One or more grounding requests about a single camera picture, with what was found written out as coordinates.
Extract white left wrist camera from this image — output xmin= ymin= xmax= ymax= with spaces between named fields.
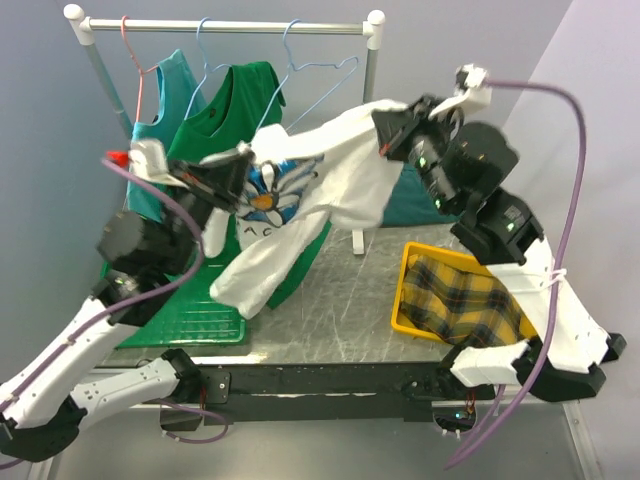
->
xmin=106 ymin=138 xmax=186 ymax=188

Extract yellow plastic tray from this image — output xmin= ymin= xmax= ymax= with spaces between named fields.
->
xmin=391 ymin=242 xmax=537 ymax=348

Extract blue hanger holding green shirt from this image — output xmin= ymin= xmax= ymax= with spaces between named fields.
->
xmin=184 ymin=17 xmax=231 ymax=120

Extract light blue t-shirt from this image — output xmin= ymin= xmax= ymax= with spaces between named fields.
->
xmin=126 ymin=49 xmax=206 ymax=221

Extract pink wire hanger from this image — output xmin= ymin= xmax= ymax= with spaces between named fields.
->
xmin=120 ymin=15 xmax=158 ymax=122

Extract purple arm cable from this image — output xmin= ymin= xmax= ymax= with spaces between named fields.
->
xmin=444 ymin=77 xmax=587 ymax=471
xmin=0 ymin=157 xmax=231 ymax=471

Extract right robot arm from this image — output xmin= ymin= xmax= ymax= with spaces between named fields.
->
xmin=372 ymin=96 xmax=626 ymax=402

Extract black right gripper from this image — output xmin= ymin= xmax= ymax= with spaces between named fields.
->
xmin=372 ymin=95 xmax=459 ymax=215

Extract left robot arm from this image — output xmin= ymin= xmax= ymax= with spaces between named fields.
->
xmin=1 ymin=146 xmax=255 ymax=464

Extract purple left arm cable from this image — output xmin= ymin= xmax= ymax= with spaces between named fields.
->
xmin=0 ymin=157 xmax=231 ymax=471

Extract yellow plaid cloth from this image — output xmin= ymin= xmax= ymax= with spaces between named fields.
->
xmin=399 ymin=255 xmax=527 ymax=348

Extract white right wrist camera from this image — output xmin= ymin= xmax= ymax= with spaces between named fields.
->
xmin=428 ymin=64 xmax=492 ymax=119

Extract white t-shirt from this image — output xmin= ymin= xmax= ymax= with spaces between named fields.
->
xmin=209 ymin=99 xmax=406 ymax=319

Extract green t-shirt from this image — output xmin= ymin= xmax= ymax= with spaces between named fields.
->
xmin=169 ymin=61 xmax=302 ymax=285

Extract white metal clothes rack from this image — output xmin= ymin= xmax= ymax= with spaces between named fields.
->
xmin=63 ymin=3 xmax=387 ymax=256

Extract dark green shorts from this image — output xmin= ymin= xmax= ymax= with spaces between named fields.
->
xmin=382 ymin=164 xmax=457 ymax=227

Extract blue wire hanger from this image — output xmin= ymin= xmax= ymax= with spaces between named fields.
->
xmin=256 ymin=18 xmax=360 ymax=133

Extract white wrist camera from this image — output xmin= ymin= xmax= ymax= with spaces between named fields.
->
xmin=106 ymin=138 xmax=186 ymax=188
xmin=428 ymin=64 xmax=492 ymax=119

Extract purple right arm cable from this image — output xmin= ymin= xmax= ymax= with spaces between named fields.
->
xmin=444 ymin=77 xmax=587 ymax=471

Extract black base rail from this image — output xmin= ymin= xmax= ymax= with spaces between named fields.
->
xmin=188 ymin=362 xmax=494 ymax=423

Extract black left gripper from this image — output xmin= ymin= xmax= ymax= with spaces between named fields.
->
xmin=161 ymin=149 xmax=256 ymax=274

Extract green plastic tray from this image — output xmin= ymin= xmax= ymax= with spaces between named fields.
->
xmin=119 ymin=247 xmax=247 ymax=349

